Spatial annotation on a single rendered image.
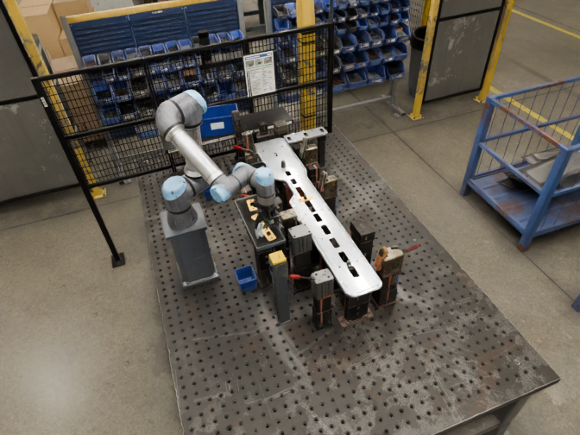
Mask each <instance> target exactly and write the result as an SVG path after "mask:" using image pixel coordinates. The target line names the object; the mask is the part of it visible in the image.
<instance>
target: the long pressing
mask: <svg viewBox="0 0 580 435"><path fill-rule="evenodd" d="M255 145H256V149H257V153H258V155H259V156H258V157H259V159H260V160H261V161H263V162H264V163H265V164H266V167H268V168H270V169H271V170H272V171H273V175H274V179H275V180H277V181H281V182H284V183H286V184H287V186H288V188H289V189H290V191H291V192H292V194H293V196H292V197H291V199H290V201H289V204H290V206H291V207H292V209H294V210H296V212H297V214H298V215H299V220H300V222H301V223H302V224H307V226H308V227H309V229H310V231H311V232H312V242H313V244H314V246H315V247H316V249H317V251H318V252H319V253H320V255H321V257H322V258H323V260H324V262H325V264H326V265H327V267H328V269H330V271H331V273H332V275H333V277H334V278H335V280H336V281H337V284H338V285H339V286H340V288H341V289H342V291H343V293H344V295H345V296H347V297H349V298H352V299H354V298H357V297H360V296H362V295H364V294H367V293H372V292H374V291H376V290H379V289H380V288H381V286H382V281H381V279H380V278H379V276H378V275H377V273H376V272H375V271H374V269H373V268H372V267H371V266H370V264H369V262H368V261H367V260H366V258H365V257H364V255H363V254H362V252H361V251H360V249H359V248H358V247H357V246H356V244H355V243H354V242H353V240H352V239H351V237H350V236H349V234H348V233H347V231H346V230H345V229H344V227H343V226H342V225H341V224H340V222H339V221H338V219H337V218H336V216H335V215H334V213H333V212H332V211H331V209H330V207H329V206H328V205H327V204H326V203H325V201H324V200H323V198H322V197H321V195H320V194H319V193H318V191H317V189H316V188H315V187H314V185H313V184H312V182H311V181H310V180H309V179H308V177H307V170H306V168H305V166H304V165H303V163H302V162H301V161H300V159H299V158H298V156H297V155H296V154H295V153H294V151H293V150H292V149H291V147H290V146H289V144H288V143H287V141H286V140H285V139H284V138H275V139H272V140H268V141H265V142H258V143H255ZM282 146H283V147H282ZM276 154H277V155H278V156H276ZM282 160H285V161H286V164H287V167H285V168H282V167H281V161H282ZM287 171H289V172H290V173H291V175H290V176H287V175H286V174H285V172H287ZM298 175H299V176H298ZM292 179H295V180H296V182H297V184H295V185H293V184H292V182H291V181H290V180H292ZM296 187H300V188H301V190H302V191H303V193H304V194H305V195H306V196H307V195H312V197H313V199H310V200H307V201H310V203H311V204H312V206H313V207H314V209H315V210H316V211H315V212H310V210H309V209H308V207H307V206H306V204H305V201H304V202H301V203H300V202H299V201H298V198H301V197H300V195H299V193H298V192H297V190H296V189H295V188H296ZM314 214H319V216H320V217H321V219H322V220H323V221H322V222H320V223H318V222H317V220H316V219H315V217H314V216H313V215H314ZM324 225H325V226H326V227H327V228H328V230H329V231H330V233H331V234H330V235H326V234H325V233H324V232H323V230H322V229H321V226H324ZM321 238H322V240H321ZM332 238H335V240H336V241H337V243H338V245H339V246H340V247H339V248H336V249H335V248H334V247H333V245H332V244H331V242H330V239H332ZM339 252H344V253H345V255H346V256H347V258H348V259H349V260H350V261H351V265H350V266H347V265H346V262H343V260H342V259H341V257H340V256H339V254H338V253H339ZM357 261H358V262H357ZM351 266H352V267H354V268H355V270H356V271H357V273H358V274H359V277H356V278H354V277H353V275H352V274H351V272H350V271H349V270H348V267H351Z"/></svg>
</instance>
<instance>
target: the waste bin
mask: <svg viewBox="0 0 580 435"><path fill-rule="evenodd" d="M426 27H427V26H421V27H417V28H415V29H414V30H413V31H412V32H411V40H410V45H411V55H410V66H409V75H408V86H407V93H408V94H409V95H410V96H411V97H412V98H415V95H416V90H417V84H418V78H419V69H420V63H421V58H422V53H423V47H424V42H425V37H426Z"/></svg>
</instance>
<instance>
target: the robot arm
mask: <svg viewBox="0 0 580 435"><path fill-rule="evenodd" d="M206 111H207V106H206V103H205V101H204V99H203V98H202V97H201V95H200V94H199V93H198V92H196V91H194V90H188V91H183V92H182V93H181V94H179V95H177V96H175V97H173V98H170V99H168V100H167V101H164V102H163V103H161V104H160V106H159V107H158V109H157V111H156V115H155V121H156V125H157V128H158V130H159V131H160V133H161V135H162V136H163V138H164V139H165V140H166V141H167V142H171V143H172V144H173V145H174V146H175V147H176V148H177V149H178V150H179V151H180V152H181V154H182V155H183V156H184V157H185V158H186V165H185V167H184V173H185V174H184V175H183V176H181V177H180V176H174V177H171V178H169V179H167V180H166V181H165V182H164V183H163V185H162V188H161V190H162V196H163V198H164V199H165V202H166V206H167V222H168V225H169V226H170V227H171V228H173V229H176V230H184V229H187V228H190V227H191V226H193V225H194V224H195V223H196V222H197V220H198V213H197V212H196V210H195V209H194V208H193V206H192V205H191V201H190V199H192V198H194V197H195V196H197V195H198V194H200V193H201V192H203V191H204V190H205V189H207V188H209V187H210V186H211V190H210V193H211V196H212V197H213V198H214V199H215V200H216V201H217V202H218V203H222V202H224V201H225V200H227V199H229V198H230V197H231V196H233V195H234V194H236V193H237V192H239V191H240V190H242V189H243V188H244V187H245V186H247V185H250V186H253V187H254V188H256V190H257V199H256V200H254V201H253V202H252V205H253V207H255V208H258V209H261V210H260V211H259V212H258V215H257V217H256V219H255V235H256V237H257V239H258V238H259V236H261V237H263V231H262V228H263V223H262V221H263V222H264V224H265V228H266V229H268V227H269V226H274V225H275V226H278V227H279V228H280V229H281V227H283V226H282V225H281V215H280V214H279V212H278V211H277V210H276V205H275V191H274V175H273V171H272V170H271V169H270V168H268V167H260V168H258V169H256V168H254V167H252V166H250V165H249V164H246V163H243V162H239V163H237V164H236V166H235V167H234V168H233V171H232V174H231V175H229V176H228V177H227V176H226V175H225V174H224V173H223V172H222V170H221V169H220V168H219V167H218V166H217V165H216V164H215V163H214V162H213V160H212V159H211V158H210V157H209V156H208V155H207V154H206V153H205V151H204V150H203V148H202V141H201V133H200V125H201V124H202V122H203V118H202V115H203V114H205V113H206ZM283 228H284V227H283Z"/></svg>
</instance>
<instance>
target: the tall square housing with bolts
mask: <svg viewBox="0 0 580 435"><path fill-rule="evenodd" d="M288 242H289V255H290V256H294V255H296V256H295V257H291V258H290V269H291V274H297V275H300V276H304V277H310V276H311V274H312V265H311V251H312V232H311V231H310V229H309V227H308V226H307V224H301V225H298V226H295V227H292V228H289V229H288ZM298 253H302V254H299V255H297V254H298ZM290 283H291V284H290V286H291V288H292V289H293V290H294V291H295V292H296V293H298V292H302V291H306V290H311V289H312V283H311V282H310V281H309V280H304V279H299V280H295V279H291V282H290Z"/></svg>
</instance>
